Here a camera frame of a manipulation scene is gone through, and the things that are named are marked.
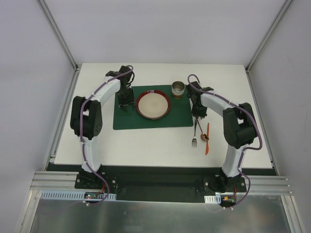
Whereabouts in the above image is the green placemat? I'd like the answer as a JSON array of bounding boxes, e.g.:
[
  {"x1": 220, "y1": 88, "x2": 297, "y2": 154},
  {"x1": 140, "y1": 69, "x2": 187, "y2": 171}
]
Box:
[{"x1": 113, "y1": 85, "x2": 193, "y2": 130}]

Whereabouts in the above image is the red rimmed beige plate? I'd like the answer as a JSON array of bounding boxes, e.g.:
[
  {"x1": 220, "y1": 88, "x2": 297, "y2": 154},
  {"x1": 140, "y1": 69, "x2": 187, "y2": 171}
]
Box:
[{"x1": 136, "y1": 90, "x2": 171, "y2": 120}]

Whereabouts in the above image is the copper spoon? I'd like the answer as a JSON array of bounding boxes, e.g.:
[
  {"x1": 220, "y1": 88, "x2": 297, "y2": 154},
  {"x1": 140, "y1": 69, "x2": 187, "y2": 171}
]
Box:
[{"x1": 195, "y1": 117, "x2": 209, "y2": 142}]

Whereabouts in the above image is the steel cup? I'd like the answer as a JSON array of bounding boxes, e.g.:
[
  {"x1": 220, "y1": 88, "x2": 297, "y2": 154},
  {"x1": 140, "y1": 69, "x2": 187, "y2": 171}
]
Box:
[{"x1": 171, "y1": 81, "x2": 186, "y2": 99}]

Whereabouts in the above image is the silver fork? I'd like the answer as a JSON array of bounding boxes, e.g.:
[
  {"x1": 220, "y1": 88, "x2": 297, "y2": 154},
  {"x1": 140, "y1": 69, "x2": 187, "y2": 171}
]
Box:
[{"x1": 191, "y1": 117, "x2": 197, "y2": 148}]

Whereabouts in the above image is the orange knife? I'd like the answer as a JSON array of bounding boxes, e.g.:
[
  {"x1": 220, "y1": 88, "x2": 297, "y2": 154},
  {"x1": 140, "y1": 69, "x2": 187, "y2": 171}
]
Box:
[{"x1": 205, "y1": 123, "x2": 210, "y2": 155}]

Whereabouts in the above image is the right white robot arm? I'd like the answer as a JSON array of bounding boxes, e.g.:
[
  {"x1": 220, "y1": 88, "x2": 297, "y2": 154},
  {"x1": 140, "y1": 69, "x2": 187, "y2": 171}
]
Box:
[{"x1": 186, "y1": 81, "x2": 258, "y2": 193}]

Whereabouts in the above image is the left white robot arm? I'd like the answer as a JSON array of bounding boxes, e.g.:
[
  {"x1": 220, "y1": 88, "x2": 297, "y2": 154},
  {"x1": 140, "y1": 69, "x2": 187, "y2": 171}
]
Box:
[{"x1": 70, "y1": 65, "x2": 135, "y2": 189}]

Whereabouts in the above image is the left aluminium frame post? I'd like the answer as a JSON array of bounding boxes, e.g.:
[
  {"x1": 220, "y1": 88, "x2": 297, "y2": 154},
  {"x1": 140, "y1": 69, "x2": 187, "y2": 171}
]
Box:
[{"x1": 36, "y1": 0, "x2": 79, "y2": 71}]

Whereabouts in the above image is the aluminium frame post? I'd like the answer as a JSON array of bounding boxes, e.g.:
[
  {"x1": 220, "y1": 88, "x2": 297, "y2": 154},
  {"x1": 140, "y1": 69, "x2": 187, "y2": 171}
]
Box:
[
  {"x1": 245, "y1": 0, "x2": 295, "y2": 74},
  {"x1": 36, "y1": 0, "x2": 79, "y2": 71}
]

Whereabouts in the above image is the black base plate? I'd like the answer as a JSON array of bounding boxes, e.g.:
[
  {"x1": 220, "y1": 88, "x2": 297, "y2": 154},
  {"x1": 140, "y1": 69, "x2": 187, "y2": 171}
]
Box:
[{"x1": 74, "y1": 166, "x2": 246, "y2": 203}]

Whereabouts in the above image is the right white cable duct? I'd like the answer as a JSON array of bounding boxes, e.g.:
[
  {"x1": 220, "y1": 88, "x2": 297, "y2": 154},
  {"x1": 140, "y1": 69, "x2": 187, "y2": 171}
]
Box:
[{"x1": 204, "y1": 195, "x2": 222, "y2": 204}]

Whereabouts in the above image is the white cable duct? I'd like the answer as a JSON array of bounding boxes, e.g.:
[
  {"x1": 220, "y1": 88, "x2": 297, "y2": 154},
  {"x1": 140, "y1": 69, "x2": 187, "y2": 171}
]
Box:
[
  {"x1": 41, "y1": 191, "x2": 117, "y2": 201},
  {"x1": 204, "y1": 195, "x2": 222, "y2": 204}
]

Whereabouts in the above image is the left white cable duct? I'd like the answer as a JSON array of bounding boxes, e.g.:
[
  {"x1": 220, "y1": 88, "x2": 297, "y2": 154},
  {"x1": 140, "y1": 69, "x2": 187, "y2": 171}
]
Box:
[{"x1": 41, "y1": 191, "x2": 117, "y2": 201}]

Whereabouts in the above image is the aluminium front rail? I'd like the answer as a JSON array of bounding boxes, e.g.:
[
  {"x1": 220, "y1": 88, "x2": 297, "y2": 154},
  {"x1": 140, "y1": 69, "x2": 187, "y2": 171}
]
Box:
[{"x1": 30, "y1": 171, "x2": 293, "y2": 196}]

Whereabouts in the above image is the right aluminium frame post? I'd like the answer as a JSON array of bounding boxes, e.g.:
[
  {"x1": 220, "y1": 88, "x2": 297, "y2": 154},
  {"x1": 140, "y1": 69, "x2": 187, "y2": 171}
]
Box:
[{"x1": 245, "y1": 0, "x2": 295, "y2": 74}]

